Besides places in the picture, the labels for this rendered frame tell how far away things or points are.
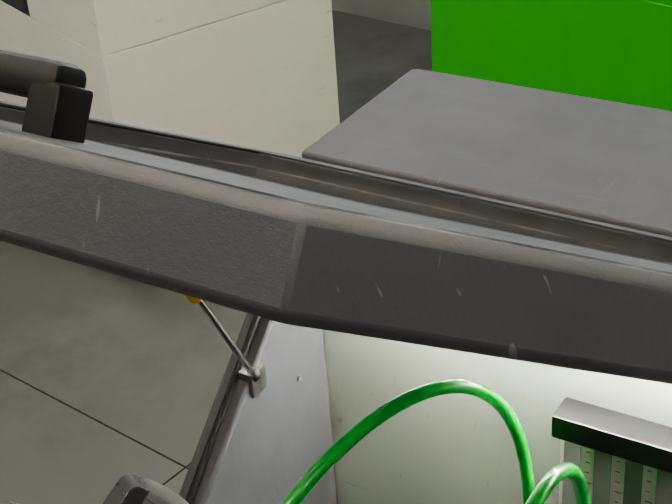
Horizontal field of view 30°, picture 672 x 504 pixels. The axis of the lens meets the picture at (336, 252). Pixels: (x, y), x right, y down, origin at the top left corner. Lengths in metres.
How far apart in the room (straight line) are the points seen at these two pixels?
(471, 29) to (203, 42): 0.87
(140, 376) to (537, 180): 2.48
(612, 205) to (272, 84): 2.91
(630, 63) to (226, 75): 1.26
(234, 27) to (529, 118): 2.57
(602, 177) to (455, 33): 2.85
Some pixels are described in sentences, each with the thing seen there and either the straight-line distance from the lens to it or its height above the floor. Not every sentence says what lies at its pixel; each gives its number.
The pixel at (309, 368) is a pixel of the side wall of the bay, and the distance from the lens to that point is 1.53.
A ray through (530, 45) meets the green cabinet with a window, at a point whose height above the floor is 0.67.
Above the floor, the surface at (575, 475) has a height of 1.34.
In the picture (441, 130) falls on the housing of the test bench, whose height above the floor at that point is 1.50.
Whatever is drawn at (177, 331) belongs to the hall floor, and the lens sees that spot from 3.91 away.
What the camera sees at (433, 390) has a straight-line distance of 1.20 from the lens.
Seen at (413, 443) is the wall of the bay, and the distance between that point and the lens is 1.56.
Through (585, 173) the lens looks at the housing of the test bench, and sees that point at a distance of 1.41.
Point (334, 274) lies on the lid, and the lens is 0.38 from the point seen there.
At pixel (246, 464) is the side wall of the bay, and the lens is 1.47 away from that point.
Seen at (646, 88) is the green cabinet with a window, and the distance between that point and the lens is 3.82.
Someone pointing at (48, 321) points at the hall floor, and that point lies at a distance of 4.08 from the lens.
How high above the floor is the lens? 2.14
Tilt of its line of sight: 30 degrees down
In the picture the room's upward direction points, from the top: 4 degrees counter-clockwise
